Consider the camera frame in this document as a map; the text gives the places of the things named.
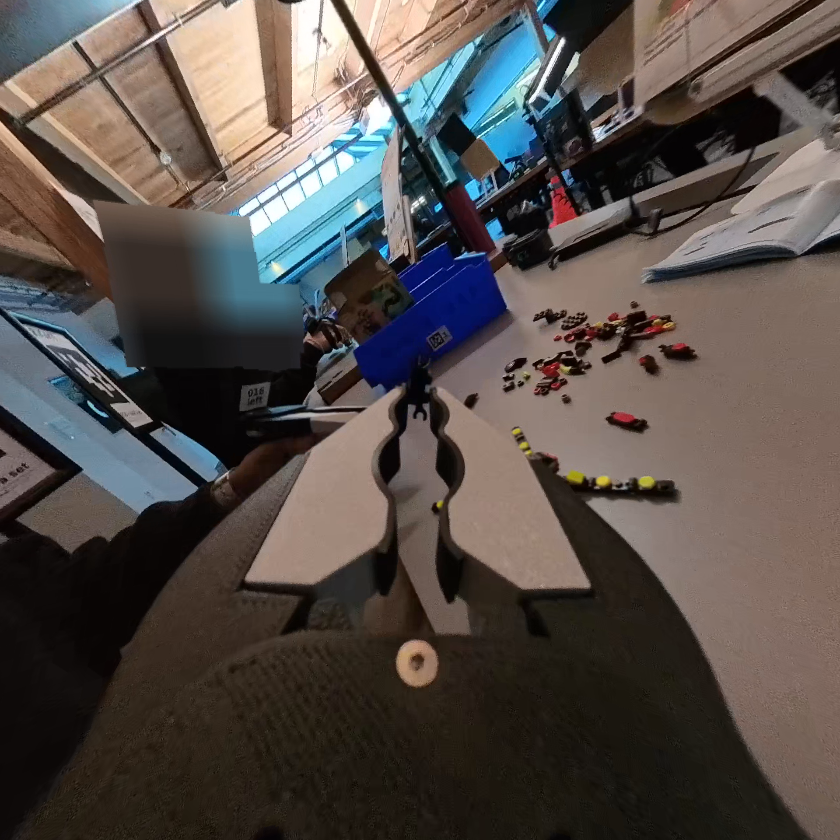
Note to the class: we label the person's left forearm black sleeve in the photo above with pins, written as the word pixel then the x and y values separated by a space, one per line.
pixel 144 544

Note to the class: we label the black pole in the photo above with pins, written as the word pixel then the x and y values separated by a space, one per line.
pixel 394 91

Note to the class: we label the small red black lego part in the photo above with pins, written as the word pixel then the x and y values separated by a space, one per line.
pixel 649 364

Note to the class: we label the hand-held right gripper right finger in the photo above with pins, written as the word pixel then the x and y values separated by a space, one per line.
pixel 518 518

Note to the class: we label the pile of loose lego pieces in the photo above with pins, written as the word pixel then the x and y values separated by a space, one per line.
pixel 623 325

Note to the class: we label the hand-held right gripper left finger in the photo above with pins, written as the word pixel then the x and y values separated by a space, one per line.
pixel 315 518

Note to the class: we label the maroon bottle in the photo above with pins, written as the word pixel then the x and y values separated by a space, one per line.
pixel 471 223

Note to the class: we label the black battery charger case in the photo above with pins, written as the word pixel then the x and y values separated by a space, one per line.
pixel 528 249

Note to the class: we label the black lego clip bar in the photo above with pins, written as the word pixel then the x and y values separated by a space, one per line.
pixel 418 387

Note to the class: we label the metal wristwatch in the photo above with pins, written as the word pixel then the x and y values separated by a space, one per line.
pixel 224 489

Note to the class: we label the printed cardboard lego box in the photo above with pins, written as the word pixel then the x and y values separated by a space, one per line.
pixel 374 295

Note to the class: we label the black rectangular lego plate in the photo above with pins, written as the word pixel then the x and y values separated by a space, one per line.
pixel 550 315

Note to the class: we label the red black lego subassembly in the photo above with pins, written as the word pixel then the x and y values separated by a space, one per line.
pixel 627 421

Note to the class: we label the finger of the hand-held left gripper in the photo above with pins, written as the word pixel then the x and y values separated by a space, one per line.
pixel 315 411

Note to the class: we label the framed wall poster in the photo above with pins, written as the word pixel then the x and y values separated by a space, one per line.
pixel 85 374
pixel 26 466

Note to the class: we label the orange traffic cone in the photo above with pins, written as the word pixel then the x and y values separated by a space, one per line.
pixel 562 203

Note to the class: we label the blue plastic bin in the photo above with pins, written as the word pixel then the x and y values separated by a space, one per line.
pixel 446 308

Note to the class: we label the person's left hand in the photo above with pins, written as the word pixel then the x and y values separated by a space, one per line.
pixel 262 466

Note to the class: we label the black round lego plate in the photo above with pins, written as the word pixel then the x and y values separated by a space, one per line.
pixel 575 321

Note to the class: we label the black flat device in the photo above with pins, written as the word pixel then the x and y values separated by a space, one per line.
pixel 597 236

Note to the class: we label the lego instruction booklet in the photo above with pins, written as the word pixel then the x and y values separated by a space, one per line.
pixel 754 243

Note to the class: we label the black yellow lego spider model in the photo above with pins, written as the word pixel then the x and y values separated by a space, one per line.
pixel 577 478

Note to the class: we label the tall cardboard sheet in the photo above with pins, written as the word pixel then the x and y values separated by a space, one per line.
pixel 397 197

